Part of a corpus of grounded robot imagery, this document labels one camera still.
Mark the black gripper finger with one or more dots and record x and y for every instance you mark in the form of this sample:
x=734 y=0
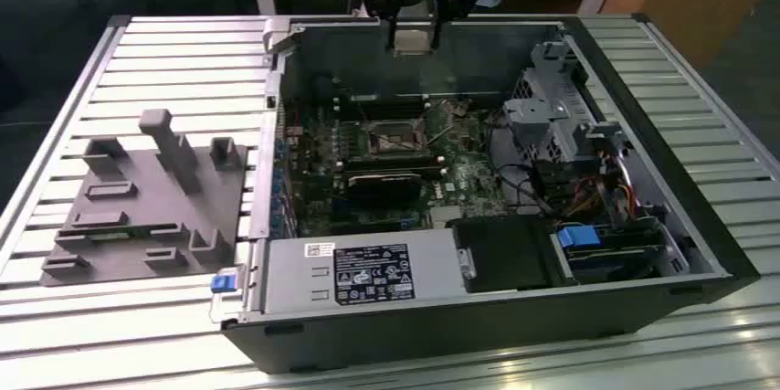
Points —
x=435 y=34
x=392 y=34

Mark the black RAM slot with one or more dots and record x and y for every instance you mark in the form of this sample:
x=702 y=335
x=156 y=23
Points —
x=384 y=109

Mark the CPU socket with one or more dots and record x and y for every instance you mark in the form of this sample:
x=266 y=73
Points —
x=396 y=141

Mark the coin cell battery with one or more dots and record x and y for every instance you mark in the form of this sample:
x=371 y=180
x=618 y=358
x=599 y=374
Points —
x=460 y=109

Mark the grey case latch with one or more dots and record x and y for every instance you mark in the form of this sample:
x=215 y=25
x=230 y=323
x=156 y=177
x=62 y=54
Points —
x=275 y=36

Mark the metal drive cage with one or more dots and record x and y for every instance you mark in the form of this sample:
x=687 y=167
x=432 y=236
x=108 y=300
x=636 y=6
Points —
x=548 y=111

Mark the black RAM stick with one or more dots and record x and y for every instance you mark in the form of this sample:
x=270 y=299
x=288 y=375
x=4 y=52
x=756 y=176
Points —
x=390 y=162

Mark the green motherboard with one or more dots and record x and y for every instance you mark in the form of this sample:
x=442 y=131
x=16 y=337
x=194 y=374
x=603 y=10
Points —
x=470 y=189

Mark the black graphics card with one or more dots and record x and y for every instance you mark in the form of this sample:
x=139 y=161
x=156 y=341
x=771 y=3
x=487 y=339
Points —
x=384 y=191

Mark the silver chipset heat sink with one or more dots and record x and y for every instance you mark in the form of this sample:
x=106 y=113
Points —
x=444 y=215

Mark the blue disk carrier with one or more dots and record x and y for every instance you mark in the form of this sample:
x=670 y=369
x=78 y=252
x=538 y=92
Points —
x=578 y=235

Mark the silver power supply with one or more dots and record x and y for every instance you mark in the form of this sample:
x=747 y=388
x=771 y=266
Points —
x=299 y=271

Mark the grey parts rack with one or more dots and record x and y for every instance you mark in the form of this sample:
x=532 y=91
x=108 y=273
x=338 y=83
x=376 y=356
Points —
x=152 y=207

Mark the blue case clip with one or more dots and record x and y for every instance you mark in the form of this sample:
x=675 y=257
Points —
x=222 y=284

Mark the green RAM stick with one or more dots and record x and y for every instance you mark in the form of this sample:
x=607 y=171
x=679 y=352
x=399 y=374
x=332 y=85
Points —
x=112 y=237

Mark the black open PC case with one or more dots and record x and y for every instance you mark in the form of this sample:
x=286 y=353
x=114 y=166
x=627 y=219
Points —
x=427 y=340

